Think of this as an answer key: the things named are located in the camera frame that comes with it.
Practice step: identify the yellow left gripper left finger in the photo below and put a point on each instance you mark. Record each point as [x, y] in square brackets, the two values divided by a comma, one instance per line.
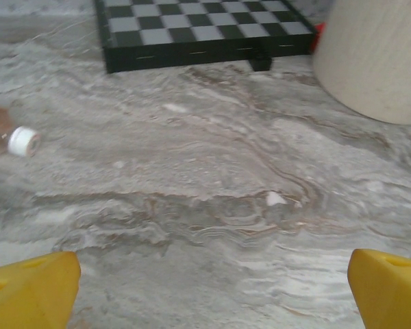
[31, 294]

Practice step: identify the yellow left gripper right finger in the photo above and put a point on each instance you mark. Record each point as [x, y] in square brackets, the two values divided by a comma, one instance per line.
[390, 294]

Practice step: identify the cream plastic bin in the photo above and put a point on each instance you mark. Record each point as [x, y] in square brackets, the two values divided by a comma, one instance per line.
[373, 61]

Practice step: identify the small white scrap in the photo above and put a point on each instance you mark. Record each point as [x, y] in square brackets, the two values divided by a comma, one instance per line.
[274, 198]

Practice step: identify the brown orange juice bottle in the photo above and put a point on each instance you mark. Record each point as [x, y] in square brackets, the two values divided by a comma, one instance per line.
[22, 140]

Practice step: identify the small red object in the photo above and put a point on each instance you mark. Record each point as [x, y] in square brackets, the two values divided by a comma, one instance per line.
[320, 34]

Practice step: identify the black grey chessboard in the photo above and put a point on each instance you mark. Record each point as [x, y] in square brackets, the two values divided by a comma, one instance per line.
[198, 31]

